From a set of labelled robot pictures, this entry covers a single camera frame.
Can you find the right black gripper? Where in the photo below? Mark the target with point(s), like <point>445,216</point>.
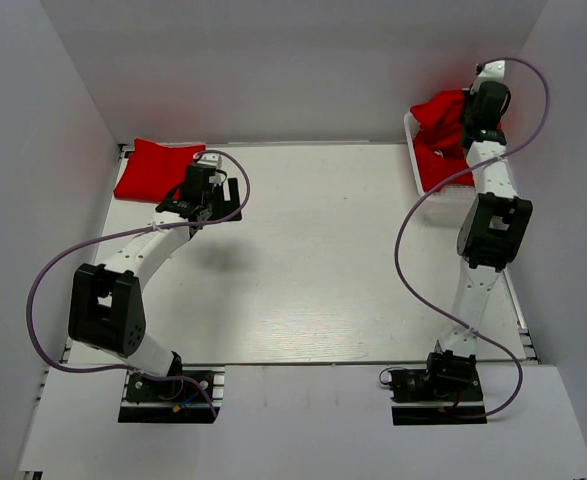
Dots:
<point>468,98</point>

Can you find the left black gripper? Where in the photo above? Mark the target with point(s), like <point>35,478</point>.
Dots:
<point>227,205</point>

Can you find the red t shirt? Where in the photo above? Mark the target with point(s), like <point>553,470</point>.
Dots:
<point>437,158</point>
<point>439,119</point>
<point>153,169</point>

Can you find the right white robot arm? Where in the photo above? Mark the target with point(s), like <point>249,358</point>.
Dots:
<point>488,240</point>

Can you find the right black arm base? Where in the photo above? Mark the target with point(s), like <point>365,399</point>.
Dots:
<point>415,402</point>

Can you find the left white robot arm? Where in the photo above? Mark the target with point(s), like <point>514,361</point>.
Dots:
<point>107,311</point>

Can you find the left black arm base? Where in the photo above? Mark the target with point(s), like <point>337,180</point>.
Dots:
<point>172,403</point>

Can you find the red t shirt in basket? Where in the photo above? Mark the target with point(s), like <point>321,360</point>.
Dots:
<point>437,158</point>

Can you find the folded red t shirt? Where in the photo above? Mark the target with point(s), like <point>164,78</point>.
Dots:
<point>153,169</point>

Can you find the white plastic basket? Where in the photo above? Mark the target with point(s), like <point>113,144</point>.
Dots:
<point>487,170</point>

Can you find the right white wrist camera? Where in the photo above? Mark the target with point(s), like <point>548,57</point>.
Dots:
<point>489,71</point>

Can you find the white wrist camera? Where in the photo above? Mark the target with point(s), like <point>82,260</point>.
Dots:
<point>211,160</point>
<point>489,71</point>

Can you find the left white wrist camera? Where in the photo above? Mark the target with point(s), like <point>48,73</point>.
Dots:
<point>211,160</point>

